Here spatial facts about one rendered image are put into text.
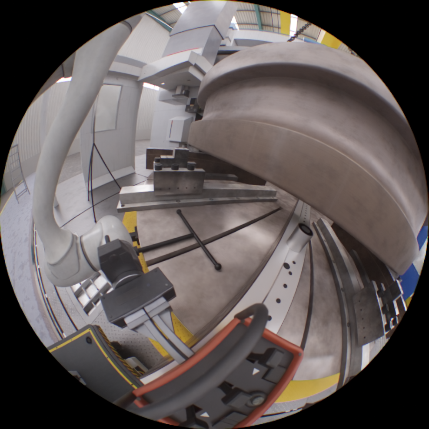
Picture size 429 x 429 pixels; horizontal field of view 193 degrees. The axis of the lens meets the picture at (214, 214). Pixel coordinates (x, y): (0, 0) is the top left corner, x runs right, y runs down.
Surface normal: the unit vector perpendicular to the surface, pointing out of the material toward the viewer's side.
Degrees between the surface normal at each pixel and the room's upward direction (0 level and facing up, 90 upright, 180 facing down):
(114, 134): 90
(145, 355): 0
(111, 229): 8
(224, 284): 0
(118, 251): 83
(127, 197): 72
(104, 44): 99
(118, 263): 83
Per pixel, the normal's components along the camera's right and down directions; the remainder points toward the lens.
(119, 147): 0.91, 0.37
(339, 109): -0.67, 0.30
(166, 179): 0.42, 0.58
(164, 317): 0.11, -0.86
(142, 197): 0.46, 0.30
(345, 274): -0.81, -0.58
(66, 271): 0.76, 0.38
